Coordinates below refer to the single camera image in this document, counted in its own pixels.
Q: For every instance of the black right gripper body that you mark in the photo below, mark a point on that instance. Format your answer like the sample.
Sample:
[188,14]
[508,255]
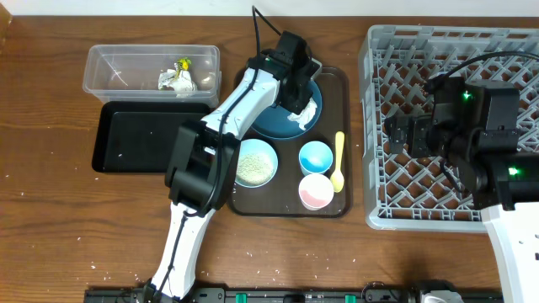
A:
[409,136]

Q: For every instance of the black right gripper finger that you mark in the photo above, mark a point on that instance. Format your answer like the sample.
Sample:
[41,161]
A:
[417,136]
[396,127]

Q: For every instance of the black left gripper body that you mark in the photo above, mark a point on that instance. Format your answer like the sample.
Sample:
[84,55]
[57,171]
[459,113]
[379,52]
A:
[301,93]

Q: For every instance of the light blue rice bowl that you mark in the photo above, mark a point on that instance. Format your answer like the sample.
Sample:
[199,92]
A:
[257,163]

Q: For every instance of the white napkin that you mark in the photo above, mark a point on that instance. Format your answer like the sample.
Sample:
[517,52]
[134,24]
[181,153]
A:
[184,87]

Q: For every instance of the white tissue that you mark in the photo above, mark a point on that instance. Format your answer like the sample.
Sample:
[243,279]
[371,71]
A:
[305,116]

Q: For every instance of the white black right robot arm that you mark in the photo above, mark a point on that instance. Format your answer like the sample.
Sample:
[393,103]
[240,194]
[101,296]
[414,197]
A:
[503,183]

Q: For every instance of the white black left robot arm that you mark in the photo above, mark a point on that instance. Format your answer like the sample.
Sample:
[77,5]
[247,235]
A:
[203,165]

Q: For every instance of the grey dishwasher rack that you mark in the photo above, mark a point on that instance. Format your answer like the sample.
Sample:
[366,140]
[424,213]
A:
[402,193]

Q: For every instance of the clear plastic waste bin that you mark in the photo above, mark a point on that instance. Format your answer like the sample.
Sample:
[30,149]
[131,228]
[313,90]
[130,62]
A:
[130,72]

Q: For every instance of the dark blue plate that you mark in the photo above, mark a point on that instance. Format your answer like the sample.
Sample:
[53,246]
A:
[273,122]

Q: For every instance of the light blue cup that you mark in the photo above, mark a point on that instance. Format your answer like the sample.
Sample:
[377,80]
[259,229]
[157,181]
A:
[315,157]

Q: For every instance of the dark brown serving tray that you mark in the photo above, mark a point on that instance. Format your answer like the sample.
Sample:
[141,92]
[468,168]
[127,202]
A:
[279,197]

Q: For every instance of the yellow plastic spoon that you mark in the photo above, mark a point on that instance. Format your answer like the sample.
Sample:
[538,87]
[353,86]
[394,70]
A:
[337,178]

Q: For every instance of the pink cup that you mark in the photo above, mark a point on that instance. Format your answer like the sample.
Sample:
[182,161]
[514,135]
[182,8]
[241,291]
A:
[315,191]

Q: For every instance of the black rectangular tray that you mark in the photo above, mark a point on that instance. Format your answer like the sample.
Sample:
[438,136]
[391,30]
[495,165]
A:
[138,137]

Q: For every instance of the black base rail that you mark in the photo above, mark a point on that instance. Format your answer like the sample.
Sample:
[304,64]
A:
[426,291]

